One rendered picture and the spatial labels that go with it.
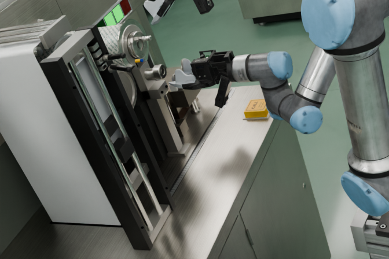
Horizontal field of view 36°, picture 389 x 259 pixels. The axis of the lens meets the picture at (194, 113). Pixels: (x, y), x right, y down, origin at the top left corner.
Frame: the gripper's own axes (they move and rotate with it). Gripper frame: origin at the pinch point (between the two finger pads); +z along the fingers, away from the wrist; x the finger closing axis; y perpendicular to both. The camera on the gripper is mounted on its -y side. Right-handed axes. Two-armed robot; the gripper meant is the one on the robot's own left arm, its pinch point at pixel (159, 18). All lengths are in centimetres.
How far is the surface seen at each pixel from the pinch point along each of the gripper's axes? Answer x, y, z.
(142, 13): -78, 16, 64
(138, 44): 3.1, 0.9, 9.3
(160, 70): 6.6, -8.5, 8.9
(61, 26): 28.3, 15.2, -3.1
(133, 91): 9.8, -5.7, 18.1
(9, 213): 41, 2, 55
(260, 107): -12.1, -38.8, 13.4
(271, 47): -231, -54, 139
